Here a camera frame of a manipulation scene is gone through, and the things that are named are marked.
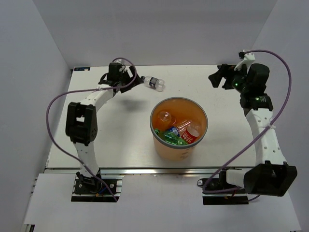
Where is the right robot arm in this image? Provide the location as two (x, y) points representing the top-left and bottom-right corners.
(202, 64), (297, 197)

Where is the small orange bottle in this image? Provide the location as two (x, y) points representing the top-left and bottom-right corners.
(157, 111), (176, 124)

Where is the clear bottle blue label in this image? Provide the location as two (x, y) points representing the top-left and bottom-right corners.
(167, 126), (180, 137)

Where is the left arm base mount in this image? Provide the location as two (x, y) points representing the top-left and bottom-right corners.
(71, 176), (122, 203)

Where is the clear bottle black label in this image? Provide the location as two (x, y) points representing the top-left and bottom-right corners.
(141, 76), (165, 92)

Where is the clear bottle red label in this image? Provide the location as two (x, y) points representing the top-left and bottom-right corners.
(177, 119), (201, 144)

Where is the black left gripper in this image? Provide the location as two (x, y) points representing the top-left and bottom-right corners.
(117, 66), (143, 93)

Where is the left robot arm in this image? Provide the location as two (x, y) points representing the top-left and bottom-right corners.
(65, 62), (141, 193)

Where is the orange bin grey rim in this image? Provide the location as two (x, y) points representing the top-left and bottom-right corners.
(150, 97), (208, 161)

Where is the left blue corner sticker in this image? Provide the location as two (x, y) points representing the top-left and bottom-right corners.
(73, 67), (90, 72)

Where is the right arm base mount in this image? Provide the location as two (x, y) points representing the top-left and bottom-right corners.
(202, 178), (249, 205)

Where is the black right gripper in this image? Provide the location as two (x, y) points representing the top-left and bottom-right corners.
(208, 64), (249, 94)

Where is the green plastic bottle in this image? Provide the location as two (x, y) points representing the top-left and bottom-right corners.
(154, 129), (188, 146)

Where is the aluminium front rail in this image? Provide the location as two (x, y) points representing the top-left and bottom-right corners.
(44, 166), (252, 175)

